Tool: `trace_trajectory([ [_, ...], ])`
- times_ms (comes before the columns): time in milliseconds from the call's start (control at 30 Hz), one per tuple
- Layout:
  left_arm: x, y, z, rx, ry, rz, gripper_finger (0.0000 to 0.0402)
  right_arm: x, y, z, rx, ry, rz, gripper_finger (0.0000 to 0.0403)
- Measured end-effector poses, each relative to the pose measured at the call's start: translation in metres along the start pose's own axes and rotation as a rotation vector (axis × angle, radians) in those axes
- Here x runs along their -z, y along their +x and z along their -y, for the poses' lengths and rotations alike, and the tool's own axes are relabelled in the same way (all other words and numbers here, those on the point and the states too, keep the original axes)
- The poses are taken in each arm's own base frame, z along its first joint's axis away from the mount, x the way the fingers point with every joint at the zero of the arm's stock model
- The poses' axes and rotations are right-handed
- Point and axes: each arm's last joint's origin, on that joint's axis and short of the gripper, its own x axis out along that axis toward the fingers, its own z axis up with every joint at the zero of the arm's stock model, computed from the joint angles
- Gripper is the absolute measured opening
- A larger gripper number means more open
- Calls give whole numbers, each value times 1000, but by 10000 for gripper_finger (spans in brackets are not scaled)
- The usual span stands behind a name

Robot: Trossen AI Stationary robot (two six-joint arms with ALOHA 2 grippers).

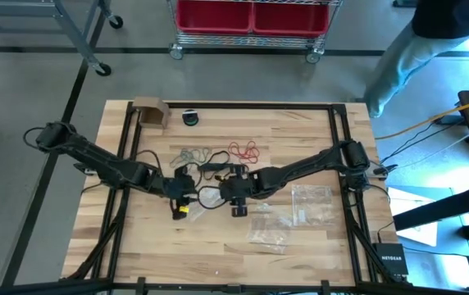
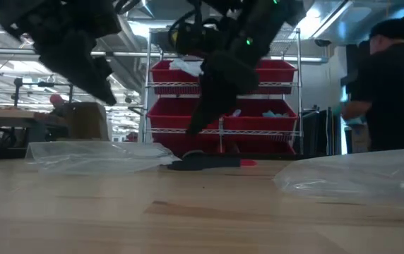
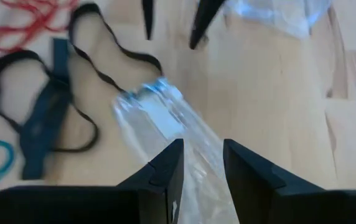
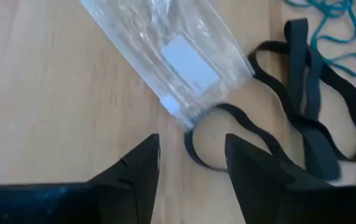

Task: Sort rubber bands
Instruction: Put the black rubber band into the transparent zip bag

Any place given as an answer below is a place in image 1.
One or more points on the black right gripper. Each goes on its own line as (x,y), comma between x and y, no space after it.
(238,188)

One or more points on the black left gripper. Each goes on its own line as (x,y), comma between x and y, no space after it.
(179,188)

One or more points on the thin black rubber band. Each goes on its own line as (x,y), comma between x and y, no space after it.
(218,153)

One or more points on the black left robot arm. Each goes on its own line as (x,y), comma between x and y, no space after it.
(103,166)

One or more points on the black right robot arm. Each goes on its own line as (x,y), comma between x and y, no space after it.
(300,166)

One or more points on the red rubber band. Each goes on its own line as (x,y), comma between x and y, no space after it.
(258,152)
(247,159)
(230,148)

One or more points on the green rubber band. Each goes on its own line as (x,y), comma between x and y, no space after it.
(176,160)
(187,155)

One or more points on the crumpled clear zip bag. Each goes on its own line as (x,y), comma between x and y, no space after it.
(269,229)

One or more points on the small open cardboard box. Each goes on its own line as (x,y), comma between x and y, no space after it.
(152,116)

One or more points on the flat clear zip bag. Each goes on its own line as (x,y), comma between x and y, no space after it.
(312,205)

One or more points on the grey caster wheel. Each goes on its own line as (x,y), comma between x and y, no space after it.
(176,52)
(313,56)

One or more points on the black caster wheel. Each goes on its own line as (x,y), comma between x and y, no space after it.
(116,22)
(103,69)

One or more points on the red plastic bin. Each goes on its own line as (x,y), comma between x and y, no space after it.
(214,16)
(290,18)

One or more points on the white sheet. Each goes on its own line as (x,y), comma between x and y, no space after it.
(406,201)

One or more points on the person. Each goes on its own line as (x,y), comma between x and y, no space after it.
(406,53)

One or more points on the black power adapter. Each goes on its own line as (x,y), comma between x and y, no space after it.
(449,119)

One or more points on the black Netgear network switch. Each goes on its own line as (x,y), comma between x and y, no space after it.
(390,259)

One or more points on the grey metal cart frame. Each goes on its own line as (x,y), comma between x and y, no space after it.
(74,37)

